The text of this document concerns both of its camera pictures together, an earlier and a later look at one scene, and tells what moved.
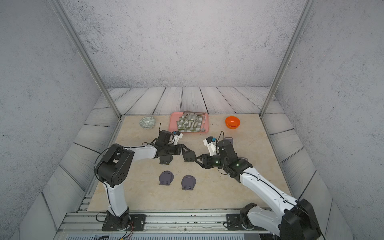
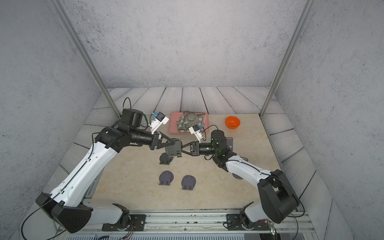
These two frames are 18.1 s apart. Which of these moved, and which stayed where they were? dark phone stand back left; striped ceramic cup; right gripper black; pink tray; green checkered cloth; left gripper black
Moved: right gripper black; left gripper black
Stayed: green checkered cloth; striped ceramic cup; dark phone stand back left; pink tray
